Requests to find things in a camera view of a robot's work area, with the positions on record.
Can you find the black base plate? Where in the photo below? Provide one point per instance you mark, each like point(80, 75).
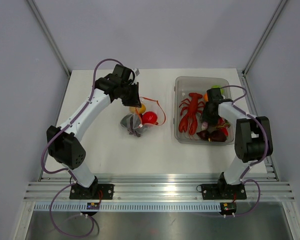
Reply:
point(107, 191)
point(227, 192)

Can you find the dark purple toy grapes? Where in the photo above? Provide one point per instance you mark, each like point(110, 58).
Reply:
point(135, 127)

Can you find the aluminium rail frame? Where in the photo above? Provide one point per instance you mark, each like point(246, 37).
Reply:
point(162, 187)

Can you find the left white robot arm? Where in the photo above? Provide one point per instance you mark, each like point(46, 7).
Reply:
point(64, 141)

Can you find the red toy lobster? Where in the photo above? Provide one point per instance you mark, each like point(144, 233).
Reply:
point(190, 107)

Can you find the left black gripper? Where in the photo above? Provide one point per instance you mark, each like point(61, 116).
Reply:
point(135, 101)

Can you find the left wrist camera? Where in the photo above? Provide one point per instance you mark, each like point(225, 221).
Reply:
point(136, 72)

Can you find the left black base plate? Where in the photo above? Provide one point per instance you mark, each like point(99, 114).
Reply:
point(107, 191)

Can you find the dark red toy apple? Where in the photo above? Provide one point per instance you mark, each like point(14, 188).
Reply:
point(217, 136)

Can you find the purple toy eggplant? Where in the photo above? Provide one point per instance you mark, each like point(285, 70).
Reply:
point(204, 126)

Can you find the orange green toy mango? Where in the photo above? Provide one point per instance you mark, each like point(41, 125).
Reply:
point(205, 97)

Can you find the dark red toy fig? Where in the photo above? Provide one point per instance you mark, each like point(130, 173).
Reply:
point(203, 135)

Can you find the clear zip top bag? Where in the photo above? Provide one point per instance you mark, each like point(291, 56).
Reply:
point(140, 120)

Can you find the white slotted cable duct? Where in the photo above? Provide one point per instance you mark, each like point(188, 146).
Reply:
point(183, 207)

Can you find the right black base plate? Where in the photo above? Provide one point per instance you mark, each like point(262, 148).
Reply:
point(227, 192)

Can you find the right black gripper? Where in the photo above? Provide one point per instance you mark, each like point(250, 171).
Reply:
point(205, 117)

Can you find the red toy tomato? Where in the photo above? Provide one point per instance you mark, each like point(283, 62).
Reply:
point(149, 117)

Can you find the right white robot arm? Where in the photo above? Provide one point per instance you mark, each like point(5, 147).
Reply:
point(252, 144)

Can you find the yellow toy potato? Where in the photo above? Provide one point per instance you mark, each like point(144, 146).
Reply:
point(139, 110)

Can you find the clear plastic food bin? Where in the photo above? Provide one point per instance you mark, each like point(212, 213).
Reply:
point(190, 84)

